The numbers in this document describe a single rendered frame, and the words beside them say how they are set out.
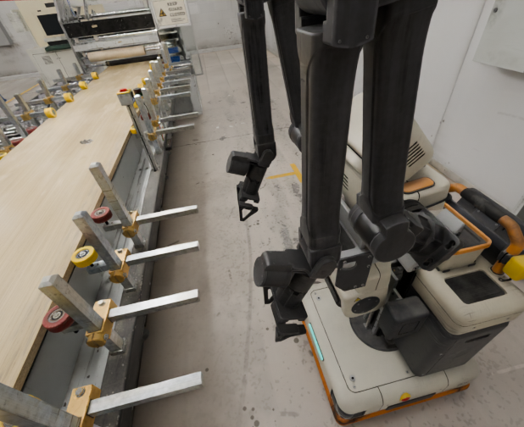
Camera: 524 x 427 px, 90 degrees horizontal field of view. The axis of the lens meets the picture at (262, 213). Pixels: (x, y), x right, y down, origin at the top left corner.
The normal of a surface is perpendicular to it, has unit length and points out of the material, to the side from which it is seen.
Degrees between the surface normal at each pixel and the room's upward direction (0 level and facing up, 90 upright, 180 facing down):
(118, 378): 0
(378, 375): 0
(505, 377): 0
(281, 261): 20
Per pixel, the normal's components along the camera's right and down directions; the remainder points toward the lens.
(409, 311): -0.09, -0.75
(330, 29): -0.97, 0.22
